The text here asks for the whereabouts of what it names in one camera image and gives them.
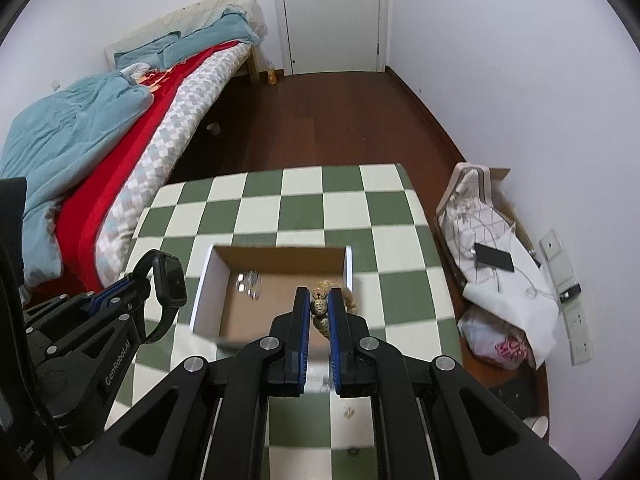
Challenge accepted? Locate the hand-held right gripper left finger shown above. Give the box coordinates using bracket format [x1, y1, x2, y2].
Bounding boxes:
[56, 286, 312, 480]

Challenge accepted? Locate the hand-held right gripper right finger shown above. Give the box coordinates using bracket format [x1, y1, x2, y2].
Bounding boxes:
[327, 287, 584, 480]

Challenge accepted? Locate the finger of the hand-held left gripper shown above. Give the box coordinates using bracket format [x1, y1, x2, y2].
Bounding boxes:
[22, 272, 152, 327]
[27, 304, 148, 362]

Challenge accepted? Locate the beige bead bracelet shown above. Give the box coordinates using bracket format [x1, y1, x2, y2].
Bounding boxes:
[310, 280, 359, 342]

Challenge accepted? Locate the white cardboard box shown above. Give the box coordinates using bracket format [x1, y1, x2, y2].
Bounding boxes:
[190, 244, 355, 347]

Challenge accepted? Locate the black smartwatch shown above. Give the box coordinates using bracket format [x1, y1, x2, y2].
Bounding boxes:
[127, 250, 189, 345]

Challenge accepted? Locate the silver jewelry piece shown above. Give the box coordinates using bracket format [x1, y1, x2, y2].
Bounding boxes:
[237, 270, 264, 302]

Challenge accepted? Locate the bed with red sheet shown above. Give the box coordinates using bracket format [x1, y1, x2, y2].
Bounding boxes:
[52, 42, 249, 294]

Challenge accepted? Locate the green white checkered tablecloth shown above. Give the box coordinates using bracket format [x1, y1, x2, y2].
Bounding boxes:
[107, 162, 464, 480]

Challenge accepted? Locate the white plastic bag red print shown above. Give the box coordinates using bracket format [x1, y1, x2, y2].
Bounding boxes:
[457, 305, 532, 370]

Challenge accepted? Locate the large teal quilt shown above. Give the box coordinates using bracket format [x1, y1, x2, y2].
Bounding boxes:
[0, 71, 157, 289]

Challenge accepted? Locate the grey white diamond-pattern bedsheet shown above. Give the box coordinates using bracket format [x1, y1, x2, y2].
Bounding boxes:
[95, 50, 251, 287]

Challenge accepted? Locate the beige quilted handbag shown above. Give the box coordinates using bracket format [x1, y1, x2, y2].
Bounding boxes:
[434, 162, 517, 281]

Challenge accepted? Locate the black smartphone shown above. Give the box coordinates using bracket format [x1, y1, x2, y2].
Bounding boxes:
[472, 242, 516, 273]

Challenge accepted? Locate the white cloth bag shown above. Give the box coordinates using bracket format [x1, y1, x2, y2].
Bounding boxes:
[462, 230, 560, 370]

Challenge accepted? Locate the white power strip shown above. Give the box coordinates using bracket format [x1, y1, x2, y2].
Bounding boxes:
[539, 228, 595, 367]

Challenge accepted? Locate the folded teal blanket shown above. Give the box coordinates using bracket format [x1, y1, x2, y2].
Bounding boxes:
[114, 5, 262, 70]

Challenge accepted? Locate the beige bed headboard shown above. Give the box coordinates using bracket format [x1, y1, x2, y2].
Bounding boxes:
[104, 0, 264, 83]

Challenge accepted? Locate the white door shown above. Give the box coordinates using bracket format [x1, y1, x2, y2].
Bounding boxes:
[278, 0, 382, 77]

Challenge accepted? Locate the white cable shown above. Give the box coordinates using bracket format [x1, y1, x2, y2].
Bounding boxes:
[444, 194, 557, 306]

